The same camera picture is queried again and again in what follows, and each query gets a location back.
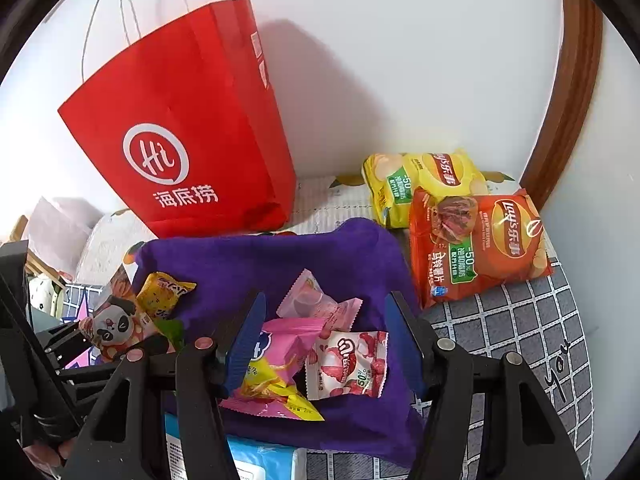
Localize green triangular snack packet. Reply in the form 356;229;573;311
152;315;186;353

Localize white plastic bag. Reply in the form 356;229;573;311
27;196;101;276

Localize person's left hand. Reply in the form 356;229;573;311
22;437;76;468

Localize pink triangular snack packet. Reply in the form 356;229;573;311
102;265;137;311

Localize yellow chip bag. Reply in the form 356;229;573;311
362;149;488;230

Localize white strawberry snack packet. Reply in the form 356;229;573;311
305;330;389;401

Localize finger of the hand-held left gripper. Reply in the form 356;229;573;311
52;360;118;401
32;321;101;356

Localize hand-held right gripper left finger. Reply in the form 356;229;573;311
61;289;268;480

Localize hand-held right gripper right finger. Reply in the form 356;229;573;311
384;290;587;480

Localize yellow triangular snack packet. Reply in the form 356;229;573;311
137;272;197;321

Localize panda print snack packet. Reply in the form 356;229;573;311
80;295;151;363

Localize pale pink snack packet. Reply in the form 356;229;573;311
277;269;363;331

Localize blue tissue box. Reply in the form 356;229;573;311
165;412;308;480

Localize red paper bag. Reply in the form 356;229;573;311
57;0;298;240

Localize orange chip bag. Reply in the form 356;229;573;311
407;187;555;311

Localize purple cloth tray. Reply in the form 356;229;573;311
132;217;426;466

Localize pink and yellow snack bag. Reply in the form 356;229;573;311
220;317;326;422

